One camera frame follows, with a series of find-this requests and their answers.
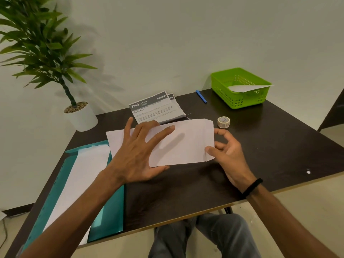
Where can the person's left little finger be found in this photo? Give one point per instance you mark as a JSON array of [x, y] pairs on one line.
[[127, 130]]

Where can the person's left thumb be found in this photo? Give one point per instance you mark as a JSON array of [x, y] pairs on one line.
[[159, 172]]

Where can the person's right thumb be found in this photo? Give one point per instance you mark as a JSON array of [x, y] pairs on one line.
[[213, 153]]

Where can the green plastic basket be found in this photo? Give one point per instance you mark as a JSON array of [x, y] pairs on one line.
[[236, 100]]

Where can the person's right forearm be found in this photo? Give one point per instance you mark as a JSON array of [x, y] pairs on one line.
[[282, 225]]

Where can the clear tape roll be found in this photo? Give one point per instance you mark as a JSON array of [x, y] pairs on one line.
[[223, 122]]

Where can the person's right middle finger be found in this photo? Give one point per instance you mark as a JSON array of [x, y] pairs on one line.
[[221, 145]]

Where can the large white paper sheet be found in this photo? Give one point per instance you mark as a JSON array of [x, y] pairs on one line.
[[86, 169]]

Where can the person's right hand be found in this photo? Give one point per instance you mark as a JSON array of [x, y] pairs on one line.
[[233, 161]]

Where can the white paper envelope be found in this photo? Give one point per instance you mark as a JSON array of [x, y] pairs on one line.
[[188, 142]]

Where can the dark side table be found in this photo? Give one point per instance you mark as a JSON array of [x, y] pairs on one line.
[[334, 112]]

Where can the black wristband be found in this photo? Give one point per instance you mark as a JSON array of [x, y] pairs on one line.
[[252, 187]]

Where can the white plant pot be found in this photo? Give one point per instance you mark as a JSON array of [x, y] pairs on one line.
[[82, 119]]

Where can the blue pen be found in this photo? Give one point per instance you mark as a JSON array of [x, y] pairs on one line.
[[201, 96]]

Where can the person's left forearm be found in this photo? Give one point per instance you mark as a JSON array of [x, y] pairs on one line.
[[72, 220]]

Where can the person's grey jeans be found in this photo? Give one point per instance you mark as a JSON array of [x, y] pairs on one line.
[[223, 236]]

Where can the black table leg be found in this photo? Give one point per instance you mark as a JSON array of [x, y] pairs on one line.
[[228, 210]]

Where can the printed sheet with grey header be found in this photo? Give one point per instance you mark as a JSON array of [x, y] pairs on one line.
[[172, 97], [158, 108]]

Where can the person's left hand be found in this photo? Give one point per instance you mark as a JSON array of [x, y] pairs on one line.
[[131, 158]]

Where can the green leafy plant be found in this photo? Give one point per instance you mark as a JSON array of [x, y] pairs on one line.
[[40, 51]]

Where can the teal plastic folder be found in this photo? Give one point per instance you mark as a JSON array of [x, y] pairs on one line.
[[110, 217]]

